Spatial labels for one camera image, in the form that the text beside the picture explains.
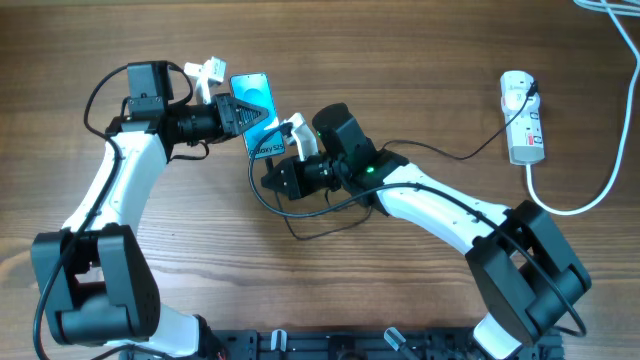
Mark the white power strip cord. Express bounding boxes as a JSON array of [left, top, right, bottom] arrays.
[[524, 0, 640, 217]]

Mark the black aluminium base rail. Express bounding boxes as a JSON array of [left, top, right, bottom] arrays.
[[118, 327, 565, 360]]

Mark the Galaxy S25 smartphone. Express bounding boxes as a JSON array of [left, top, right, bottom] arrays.
[[230, 72, 286, 160]]

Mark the left camera black cable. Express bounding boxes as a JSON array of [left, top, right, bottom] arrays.
[[32, 60, 194, 360]]

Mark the white power strip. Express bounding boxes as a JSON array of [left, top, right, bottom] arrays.
[[500, 70, 545, 165]]

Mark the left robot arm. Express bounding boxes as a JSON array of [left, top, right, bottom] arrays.
[[31, 61, 268, 359]]

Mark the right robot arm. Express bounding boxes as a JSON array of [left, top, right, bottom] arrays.
[[261, 103, 592, 359]]

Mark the white USB charger plug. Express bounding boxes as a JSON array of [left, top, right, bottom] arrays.
[[501, 85, 541, 115]]

